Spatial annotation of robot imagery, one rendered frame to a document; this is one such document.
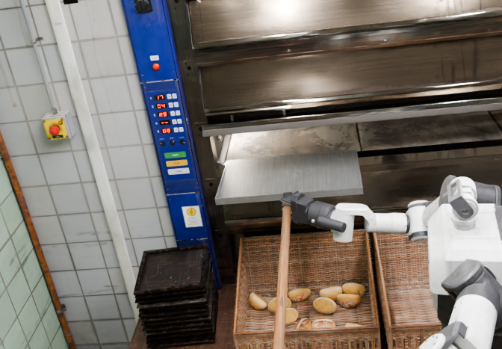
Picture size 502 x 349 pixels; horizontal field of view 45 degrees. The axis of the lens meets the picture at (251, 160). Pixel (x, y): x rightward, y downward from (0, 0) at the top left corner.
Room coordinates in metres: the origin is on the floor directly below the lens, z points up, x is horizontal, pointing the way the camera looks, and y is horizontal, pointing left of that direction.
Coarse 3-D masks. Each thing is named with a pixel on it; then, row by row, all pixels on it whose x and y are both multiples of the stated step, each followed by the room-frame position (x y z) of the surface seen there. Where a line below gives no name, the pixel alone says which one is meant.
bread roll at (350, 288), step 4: (344, 284) 2.09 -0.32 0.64; (348, 284) 2.08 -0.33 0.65; (352, 284) 2.07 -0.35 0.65; (356, 284) 2.07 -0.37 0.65; (360, 284) 2.07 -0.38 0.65; (344, 288) 2.07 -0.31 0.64; (348, 288) 2.06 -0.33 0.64; (352, 288) 2.06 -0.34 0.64; (356, 288) 2.05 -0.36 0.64; (360, 288) 2.05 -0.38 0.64; (364, 288) 2.06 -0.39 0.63; (344, 292) 2.06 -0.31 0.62; (348, 292) 2.05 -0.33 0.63; (352, 292) 2.05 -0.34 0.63; (356, 292) 2.04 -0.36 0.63; (360, 292) 2.04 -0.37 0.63; (364, 292) 2.05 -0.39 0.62; (360, 296) 2.04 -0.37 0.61
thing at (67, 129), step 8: (48, 112) 2.38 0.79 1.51; (64, 112) 2.35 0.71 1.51; (48, 120) 2.31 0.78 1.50; (56, 120) 2.30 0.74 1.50; (64, 120) 2.30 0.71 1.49; (72, 120) 2.36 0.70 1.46; (48, 128) 2.31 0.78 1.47; (64, 128) 2.30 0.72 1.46; (72, 128) 2.35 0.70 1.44; (48, 136) 2.31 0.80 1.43; (56, 136) 2.31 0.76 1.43; (64, 136) 2.30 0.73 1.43
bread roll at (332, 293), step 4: (324, 288) 2.08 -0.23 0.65; (328, 288) 2.07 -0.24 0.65; (332, 288) 2.06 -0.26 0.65; (336, 288) 2.06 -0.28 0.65; (340, 288) 2.07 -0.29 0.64; (320, 292) 2.07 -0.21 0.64; (324, 292) 2.06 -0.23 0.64; (328, 292) 2.06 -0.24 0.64; (332, 292) 2.05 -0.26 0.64; (336, 292) 2.05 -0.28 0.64; (340, 292) 2.06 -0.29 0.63; (320, 296) 2.07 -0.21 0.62; (324, 296) 2.06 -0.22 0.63; (328, 296) 2.05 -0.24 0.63; (332, 296) 2.05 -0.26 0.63; (336, 296) 2.05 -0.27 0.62
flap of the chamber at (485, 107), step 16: (464, 96) 2.19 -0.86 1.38; (480, 96) 2.15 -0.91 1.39; (496, 96) 2.11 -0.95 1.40; (304, 112) 2.27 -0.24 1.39; (320, 112) 2.22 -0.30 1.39; (400, 112) 2.04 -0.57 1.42; (416, 112) 2.03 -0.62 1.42; (432, 112) 2.02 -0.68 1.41; (448, 112) 2.02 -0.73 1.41; (464, 112) 2.01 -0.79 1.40; (240, 128) 2.13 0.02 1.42; (256, 128) 2.12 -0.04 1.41; (272, 128) 2.11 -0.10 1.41; (288, 128) 2.10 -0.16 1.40
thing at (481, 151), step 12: (444, 144) 2.21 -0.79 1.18; (456, 144) 2.19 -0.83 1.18; (468, 144) 2.18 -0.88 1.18; (480, 144) 2.16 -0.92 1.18; (492, 144) 2.15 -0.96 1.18; (360, 156) 2.21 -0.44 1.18; (372, 156) 2.20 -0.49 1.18; (384, 156) 2.19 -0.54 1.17; (396, 156) 2.18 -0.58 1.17; (408, 156) 2.18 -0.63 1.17; (420, 156) 2.17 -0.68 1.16; (432, 156) 2.16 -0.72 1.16; (444, 156) 2.16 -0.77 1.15; (456, 156) 2.15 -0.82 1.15; (468, 156) 2.14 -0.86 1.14
